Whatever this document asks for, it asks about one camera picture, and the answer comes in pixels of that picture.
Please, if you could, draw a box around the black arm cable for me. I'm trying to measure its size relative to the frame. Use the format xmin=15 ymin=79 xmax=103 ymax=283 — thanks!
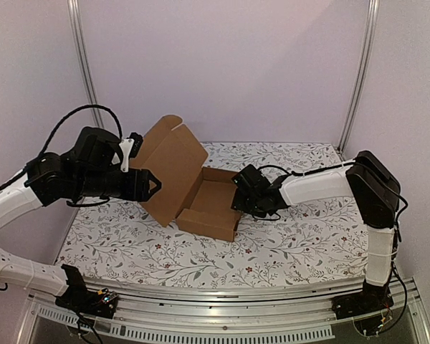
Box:
xmin=256 ymin=159 xmax=409 ymax=230
xmin=35 ymin=104 xmax=125 ymax=162

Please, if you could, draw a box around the floral patterned table mat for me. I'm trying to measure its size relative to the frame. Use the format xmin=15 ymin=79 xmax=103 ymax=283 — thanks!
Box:
xmin=55 ymin=142 xmax=393 ymax=292

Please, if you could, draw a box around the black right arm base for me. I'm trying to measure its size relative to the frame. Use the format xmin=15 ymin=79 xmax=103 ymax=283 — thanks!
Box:
xmin=331 ymin=281 xmax=394 ymax=320

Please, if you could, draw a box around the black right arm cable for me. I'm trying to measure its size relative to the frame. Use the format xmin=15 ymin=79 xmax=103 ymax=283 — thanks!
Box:
xmin=256 ymin=159 xmax=409 ymax=230

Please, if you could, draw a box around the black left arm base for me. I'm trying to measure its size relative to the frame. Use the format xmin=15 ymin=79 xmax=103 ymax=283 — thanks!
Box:
xmin=55 ymin=264 xmax=119 ymax=319

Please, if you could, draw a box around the brown cardboard box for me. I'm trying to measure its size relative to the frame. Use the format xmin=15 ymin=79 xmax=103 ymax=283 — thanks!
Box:
xmin=129 ymin=115 xmax=242 ymax=242

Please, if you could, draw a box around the left aluminium frame post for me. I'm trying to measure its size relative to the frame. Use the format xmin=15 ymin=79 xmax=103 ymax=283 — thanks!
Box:
xmin=66 ymin=0 xmax=105 ymax=128

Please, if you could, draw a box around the aluminium front rail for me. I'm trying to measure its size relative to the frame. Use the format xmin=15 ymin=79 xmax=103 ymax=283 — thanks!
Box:
xmin=27 ymin=274 xmax=422 ymax=341

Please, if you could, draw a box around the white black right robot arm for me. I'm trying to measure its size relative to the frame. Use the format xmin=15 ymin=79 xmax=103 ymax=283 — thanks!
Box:
xmin=231 ymin=150 xmax=408 ymax=312

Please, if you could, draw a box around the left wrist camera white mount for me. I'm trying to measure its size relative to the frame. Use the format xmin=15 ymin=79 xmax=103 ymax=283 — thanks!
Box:
xmin=118 ymin=132 xmax=143 ymax=173

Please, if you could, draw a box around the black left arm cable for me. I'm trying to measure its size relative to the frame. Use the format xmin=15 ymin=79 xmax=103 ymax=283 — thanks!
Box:
xmin=35 ymin=104 xmax=125 ymax=162

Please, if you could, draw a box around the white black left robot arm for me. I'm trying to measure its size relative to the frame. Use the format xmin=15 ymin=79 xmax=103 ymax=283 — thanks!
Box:
xmin=0 ymin=127 xmax=162 ymax=311

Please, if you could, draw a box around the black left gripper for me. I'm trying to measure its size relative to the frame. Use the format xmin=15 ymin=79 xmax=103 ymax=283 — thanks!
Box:
xmin=74 ymin=168 xmax=162 ymax=201

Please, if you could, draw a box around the aluminium frame post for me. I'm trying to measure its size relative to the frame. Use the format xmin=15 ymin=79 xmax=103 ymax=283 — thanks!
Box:
xmin=66 ymin=0 xmax=105 ymax=128
xmin=337 ymin=0 xmax=380 ymax=155

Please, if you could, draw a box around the right aluminium frame post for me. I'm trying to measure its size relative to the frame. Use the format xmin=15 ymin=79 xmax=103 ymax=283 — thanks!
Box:
xmin=337 ymin=0 xmax=380 ymax=155

